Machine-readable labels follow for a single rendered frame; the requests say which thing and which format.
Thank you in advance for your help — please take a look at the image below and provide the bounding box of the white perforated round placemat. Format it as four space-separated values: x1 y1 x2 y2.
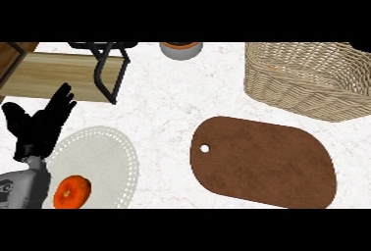
40 125 141 210

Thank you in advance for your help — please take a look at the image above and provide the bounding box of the dark brown wooden panel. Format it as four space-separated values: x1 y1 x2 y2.
0 42 40 89

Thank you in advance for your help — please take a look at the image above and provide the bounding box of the orange round fruit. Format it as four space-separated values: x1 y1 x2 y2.
52 175 93 210

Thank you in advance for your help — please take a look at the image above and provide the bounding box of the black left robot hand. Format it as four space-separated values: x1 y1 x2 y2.
0 82 79 164

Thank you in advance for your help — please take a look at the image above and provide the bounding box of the beige wicker basket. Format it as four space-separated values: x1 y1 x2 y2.
243 42 371 124

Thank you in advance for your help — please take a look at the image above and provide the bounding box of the grey pot with orange rim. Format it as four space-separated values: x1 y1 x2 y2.
158 42 204 62

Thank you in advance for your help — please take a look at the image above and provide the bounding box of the brown wooden cutting board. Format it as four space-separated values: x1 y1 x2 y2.
188 116 337 210

